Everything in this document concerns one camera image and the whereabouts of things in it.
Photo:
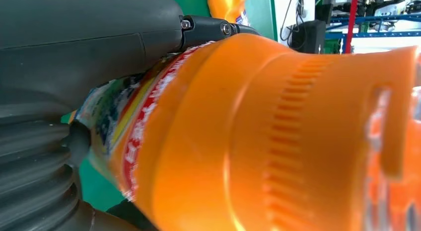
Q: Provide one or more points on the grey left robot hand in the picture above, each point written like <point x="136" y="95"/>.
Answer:
<point x="82" y="42"/>

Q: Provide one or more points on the orange detergent bottle clear cap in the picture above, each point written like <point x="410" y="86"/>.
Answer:
<point x="230" y="124"/>
<point x="227" y="4"/>

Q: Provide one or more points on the white table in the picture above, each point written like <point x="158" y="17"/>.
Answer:
<point x="278" y="19"/>

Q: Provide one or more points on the black carrying case yellow label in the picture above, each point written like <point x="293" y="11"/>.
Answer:
<point x="309" y="37"/>

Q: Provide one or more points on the green plastic crate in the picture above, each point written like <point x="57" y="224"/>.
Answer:
<point x="333" y="46"/>

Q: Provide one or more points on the blue and red shelf rack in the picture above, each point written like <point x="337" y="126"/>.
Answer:
<point x="350" y="25"/>

